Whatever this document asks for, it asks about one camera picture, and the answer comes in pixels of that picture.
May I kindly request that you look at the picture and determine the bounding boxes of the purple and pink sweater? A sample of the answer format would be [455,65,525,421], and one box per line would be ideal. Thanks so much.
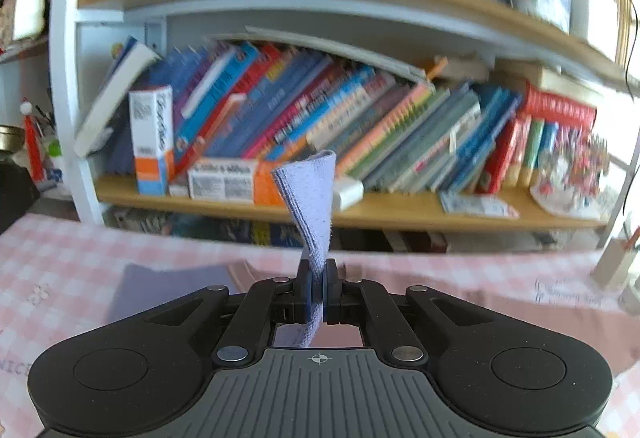
[105,150,335,348]

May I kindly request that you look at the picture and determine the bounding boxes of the white charger block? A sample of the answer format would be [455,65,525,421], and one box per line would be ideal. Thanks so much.
[332,176,364,212]

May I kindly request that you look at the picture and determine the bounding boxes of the white and orange flat box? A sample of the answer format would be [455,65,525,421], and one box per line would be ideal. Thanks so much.
[188,158,284,206]

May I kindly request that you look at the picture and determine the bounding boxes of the flat paper packet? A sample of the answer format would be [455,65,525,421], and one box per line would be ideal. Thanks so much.
[439,192,520,218]

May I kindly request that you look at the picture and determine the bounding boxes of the red dictionary books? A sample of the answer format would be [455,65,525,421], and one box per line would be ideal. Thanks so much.
[476,80,597,195]

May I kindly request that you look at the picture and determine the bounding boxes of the row of leaning books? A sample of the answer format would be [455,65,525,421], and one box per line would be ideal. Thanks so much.
[75,38,521,195]

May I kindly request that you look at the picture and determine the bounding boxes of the pink checked tablecloth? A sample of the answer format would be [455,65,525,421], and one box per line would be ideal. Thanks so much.
[1,214,639,437]

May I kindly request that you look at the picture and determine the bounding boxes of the white and orange tall box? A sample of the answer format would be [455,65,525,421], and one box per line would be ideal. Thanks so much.
[129,85,175,197]

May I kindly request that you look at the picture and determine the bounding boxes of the colourful toy decoration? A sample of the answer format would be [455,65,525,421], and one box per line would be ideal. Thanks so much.
[529,127,610,221]

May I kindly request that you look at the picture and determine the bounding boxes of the white pen holder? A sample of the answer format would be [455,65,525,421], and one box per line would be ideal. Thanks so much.
[590,239,639,290]

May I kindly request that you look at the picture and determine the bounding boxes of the red santa figurine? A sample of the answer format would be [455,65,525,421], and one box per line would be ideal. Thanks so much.
[20,99,46,184]

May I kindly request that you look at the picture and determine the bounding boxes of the white wooden bookshelf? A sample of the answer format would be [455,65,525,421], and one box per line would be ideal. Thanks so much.
[49,0,639,226]

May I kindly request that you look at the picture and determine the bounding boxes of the brass bowl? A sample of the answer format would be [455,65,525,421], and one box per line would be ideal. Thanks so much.
[0,124,25,154]

